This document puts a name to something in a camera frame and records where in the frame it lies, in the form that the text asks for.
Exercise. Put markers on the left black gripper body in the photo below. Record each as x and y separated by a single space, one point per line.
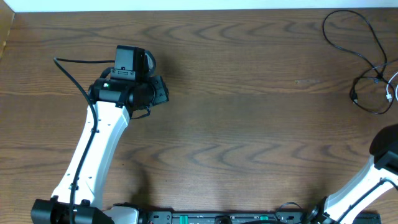
161 94

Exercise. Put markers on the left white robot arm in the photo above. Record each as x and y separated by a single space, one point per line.
130 84

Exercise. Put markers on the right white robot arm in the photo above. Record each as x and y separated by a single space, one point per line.
377 176

